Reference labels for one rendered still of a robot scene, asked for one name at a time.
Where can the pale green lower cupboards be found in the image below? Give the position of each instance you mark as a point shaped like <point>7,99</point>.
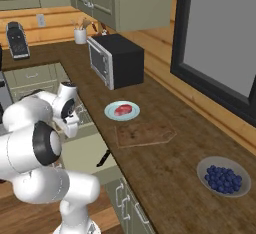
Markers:
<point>33,78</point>

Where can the black grey coffee machine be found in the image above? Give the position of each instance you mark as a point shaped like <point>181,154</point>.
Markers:
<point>17,41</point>

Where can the blueberries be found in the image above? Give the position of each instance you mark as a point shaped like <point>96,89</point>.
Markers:
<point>223,179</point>

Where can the pale green open drawer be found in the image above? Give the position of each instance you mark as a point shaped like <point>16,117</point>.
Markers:
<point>83,151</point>

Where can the pale green cupboard door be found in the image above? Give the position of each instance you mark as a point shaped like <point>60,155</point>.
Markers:
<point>133,211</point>

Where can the black knife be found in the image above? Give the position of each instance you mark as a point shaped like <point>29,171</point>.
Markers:
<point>103,158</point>

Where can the white wall socket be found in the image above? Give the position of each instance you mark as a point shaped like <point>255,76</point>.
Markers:
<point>41,20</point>

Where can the wooden utensils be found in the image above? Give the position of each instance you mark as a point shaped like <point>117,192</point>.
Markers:
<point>81,23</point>

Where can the pale green upper cupboards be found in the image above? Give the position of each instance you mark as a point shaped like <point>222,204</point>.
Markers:
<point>140,1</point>

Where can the grey bowl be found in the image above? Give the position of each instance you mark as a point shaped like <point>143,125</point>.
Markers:
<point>203,173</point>

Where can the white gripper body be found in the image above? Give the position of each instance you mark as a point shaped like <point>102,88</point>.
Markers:
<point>70,126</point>

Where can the pale green cupboards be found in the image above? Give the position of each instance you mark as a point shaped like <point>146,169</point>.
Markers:
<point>140,1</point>
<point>33,78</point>

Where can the white utensil pot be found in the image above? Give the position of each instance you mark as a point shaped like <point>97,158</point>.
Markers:
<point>80,36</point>

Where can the brown wooden cutting board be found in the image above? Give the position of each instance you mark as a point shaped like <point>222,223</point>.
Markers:
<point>143,133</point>

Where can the black microwave oven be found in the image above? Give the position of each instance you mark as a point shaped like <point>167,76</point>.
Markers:
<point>125,61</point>

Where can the light blue plate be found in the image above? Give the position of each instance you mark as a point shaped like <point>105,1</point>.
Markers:
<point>130,113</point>

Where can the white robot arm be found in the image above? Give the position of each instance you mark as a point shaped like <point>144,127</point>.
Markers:
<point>40,171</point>

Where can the red raw meat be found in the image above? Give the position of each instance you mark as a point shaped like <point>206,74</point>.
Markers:
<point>122,109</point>

